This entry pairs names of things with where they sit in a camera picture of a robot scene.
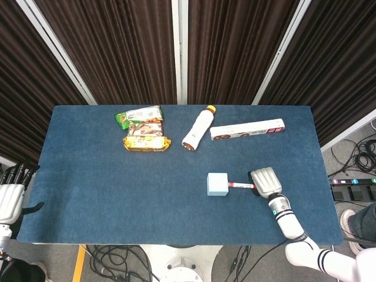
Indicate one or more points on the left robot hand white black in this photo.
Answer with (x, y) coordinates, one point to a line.
(10, 202)

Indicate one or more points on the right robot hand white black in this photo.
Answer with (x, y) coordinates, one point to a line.
(267, 182)

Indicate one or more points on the red marker pen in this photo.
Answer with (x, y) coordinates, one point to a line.
(241, 185)

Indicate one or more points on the light blue cube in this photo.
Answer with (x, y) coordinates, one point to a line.
(217, 185)

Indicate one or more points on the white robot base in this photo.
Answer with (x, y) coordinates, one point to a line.
(182, 261)

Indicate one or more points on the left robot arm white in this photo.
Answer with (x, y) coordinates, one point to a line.
(4, 238)

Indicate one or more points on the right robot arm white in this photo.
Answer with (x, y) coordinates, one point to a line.
(290, 224)

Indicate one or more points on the long white box red label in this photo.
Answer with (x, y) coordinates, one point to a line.
(246, 130)

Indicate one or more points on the black bag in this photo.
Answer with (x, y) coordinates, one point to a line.
(20, 273)

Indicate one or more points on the white shoe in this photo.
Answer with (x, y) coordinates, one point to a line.
(344, 218)

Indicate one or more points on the black foot pedal strip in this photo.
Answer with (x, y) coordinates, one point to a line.
(352, 192)

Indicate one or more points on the white bottle yellow cap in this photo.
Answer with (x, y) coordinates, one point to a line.
(198, 129)

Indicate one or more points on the yellow floor tape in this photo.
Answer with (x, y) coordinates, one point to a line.
(78, 264)

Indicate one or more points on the person leg in jeans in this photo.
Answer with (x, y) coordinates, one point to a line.
(365, 223)

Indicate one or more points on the brown pleated partition panel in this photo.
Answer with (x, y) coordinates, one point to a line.
(20, 88)
(117, 50)
(335, 64)
(232, 50)

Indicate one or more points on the blue felt table cover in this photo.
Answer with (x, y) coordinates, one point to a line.
(132, 199)

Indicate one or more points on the golden snack packet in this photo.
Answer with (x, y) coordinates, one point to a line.
(147, 143)

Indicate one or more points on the brown white snack packet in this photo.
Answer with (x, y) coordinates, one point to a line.
(147, 128)

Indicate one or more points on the green snack packet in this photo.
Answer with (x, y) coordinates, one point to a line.
(138, 114)

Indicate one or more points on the white partition post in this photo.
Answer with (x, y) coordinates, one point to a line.
(179, 53)
(346, 135)
(55, 50)
(279, 55)

